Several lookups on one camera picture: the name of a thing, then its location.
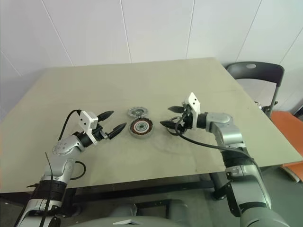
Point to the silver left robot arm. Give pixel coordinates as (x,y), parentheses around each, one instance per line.
(64,146)

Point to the round metal part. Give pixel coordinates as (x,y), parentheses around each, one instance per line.
(136,128)

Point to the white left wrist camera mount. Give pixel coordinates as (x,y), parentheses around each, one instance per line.
(86,120)

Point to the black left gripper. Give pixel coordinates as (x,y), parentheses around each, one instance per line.
(98,132)

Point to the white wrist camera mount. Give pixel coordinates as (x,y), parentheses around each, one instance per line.
(86,120)
(193,101)

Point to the black plastic chair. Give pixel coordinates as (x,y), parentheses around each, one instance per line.
(255,71)

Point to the black table frame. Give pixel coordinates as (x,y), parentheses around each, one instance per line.
(142,189)

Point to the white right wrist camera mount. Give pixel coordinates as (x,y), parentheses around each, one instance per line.
(193,101)

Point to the round metal part farther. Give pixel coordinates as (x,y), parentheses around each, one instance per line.
(137,111)

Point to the grey rounded robot torso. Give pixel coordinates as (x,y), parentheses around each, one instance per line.
(175,210)

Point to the orange chair seat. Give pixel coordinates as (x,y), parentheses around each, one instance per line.
(288,132)

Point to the black floor equipment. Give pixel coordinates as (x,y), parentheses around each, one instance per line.
(297,107)

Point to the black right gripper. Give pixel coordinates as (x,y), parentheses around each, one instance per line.
(187,121)

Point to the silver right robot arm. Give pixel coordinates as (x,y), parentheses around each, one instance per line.
(227,132)

